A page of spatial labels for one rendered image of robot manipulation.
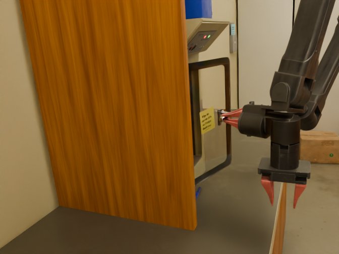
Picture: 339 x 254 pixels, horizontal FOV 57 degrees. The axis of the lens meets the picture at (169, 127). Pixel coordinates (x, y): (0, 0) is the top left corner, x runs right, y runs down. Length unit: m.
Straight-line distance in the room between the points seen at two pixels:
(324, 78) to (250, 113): 0.39
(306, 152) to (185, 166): 3.00
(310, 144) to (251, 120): 3.06
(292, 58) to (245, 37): 3.31
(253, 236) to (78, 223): 0.52
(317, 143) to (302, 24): 3.12
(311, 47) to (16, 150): 0.84
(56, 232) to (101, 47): 0.55
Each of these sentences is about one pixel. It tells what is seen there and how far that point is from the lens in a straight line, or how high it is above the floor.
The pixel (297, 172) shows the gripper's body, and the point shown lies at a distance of 0.69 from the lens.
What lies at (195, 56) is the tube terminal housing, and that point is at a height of 1.40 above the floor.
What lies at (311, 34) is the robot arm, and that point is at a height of 1.46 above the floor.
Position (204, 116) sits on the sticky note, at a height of 1.21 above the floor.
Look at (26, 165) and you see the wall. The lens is 1.09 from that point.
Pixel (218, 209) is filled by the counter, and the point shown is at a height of 0.94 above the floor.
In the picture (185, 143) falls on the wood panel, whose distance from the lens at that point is 0.81.
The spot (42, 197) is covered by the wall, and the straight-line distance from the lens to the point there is 1.15.
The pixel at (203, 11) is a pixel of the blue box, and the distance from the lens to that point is 0.87.
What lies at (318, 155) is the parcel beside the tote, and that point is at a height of 0.10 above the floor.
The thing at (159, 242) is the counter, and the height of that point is 0.94.
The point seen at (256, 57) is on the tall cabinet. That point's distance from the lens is 3.96.
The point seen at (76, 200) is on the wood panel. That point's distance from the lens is 1.11.
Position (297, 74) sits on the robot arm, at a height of 1.38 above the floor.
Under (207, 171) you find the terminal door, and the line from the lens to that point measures 1.09.
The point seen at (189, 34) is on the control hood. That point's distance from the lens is 0.84.
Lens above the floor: 1.47
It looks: 16 degrees down
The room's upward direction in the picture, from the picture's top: 4 degrees counter-clockwise
